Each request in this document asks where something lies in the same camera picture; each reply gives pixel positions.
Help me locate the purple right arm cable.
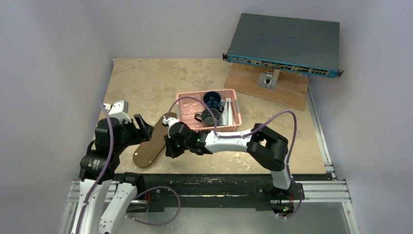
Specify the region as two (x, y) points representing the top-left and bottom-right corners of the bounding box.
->
(164, 96), (305, 220)

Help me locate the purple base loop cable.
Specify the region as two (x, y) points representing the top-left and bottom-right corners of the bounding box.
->
(125, 186), (181, 227)

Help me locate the blue network switch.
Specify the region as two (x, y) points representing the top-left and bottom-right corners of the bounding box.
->
(223, 13), (343, 78)

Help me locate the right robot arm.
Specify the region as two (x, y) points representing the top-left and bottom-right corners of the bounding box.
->
(162, 117), (293, 198)

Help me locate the wooden base board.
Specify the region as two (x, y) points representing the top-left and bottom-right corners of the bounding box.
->
(224, 63), (309, 111)

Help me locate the oval wooden tray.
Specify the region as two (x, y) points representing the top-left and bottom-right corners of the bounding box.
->
(132, 113), (168, 168)

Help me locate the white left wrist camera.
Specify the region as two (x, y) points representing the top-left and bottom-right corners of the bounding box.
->
(103, 100), (132, 123)

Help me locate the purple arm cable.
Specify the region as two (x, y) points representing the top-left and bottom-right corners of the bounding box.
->
(72, 103), (115, 234)
(164, 96), (305, 220)

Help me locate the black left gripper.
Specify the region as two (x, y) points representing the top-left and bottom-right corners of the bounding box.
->
(113, 113), (153, 153)

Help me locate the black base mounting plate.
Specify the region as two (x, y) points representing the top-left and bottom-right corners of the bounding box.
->
(138, 174), (304, 213)

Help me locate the metal stand bracket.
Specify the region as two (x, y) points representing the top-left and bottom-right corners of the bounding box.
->
(257, 69), (280, 90)

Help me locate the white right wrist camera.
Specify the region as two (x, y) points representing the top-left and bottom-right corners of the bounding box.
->
(162, 117), (179, 127)

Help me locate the dark blue mug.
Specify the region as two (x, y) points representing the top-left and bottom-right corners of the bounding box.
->
(203, 91), (225, 113)

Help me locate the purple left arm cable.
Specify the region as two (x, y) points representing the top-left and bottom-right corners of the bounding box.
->
(72, 103), (115, 234)

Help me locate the dark green mug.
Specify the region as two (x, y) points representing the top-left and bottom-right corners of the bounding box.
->
(194, 108), (222, 127)

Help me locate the pink plastic basket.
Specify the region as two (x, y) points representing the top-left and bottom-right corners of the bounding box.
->
(176, 89), (242, 132)

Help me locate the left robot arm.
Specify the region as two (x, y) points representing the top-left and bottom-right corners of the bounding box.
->
(72, 114), (154, 234)

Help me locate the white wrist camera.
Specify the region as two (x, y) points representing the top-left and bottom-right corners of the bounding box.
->
(162, 117), (179, 127)
(103, 100), (132, 123)

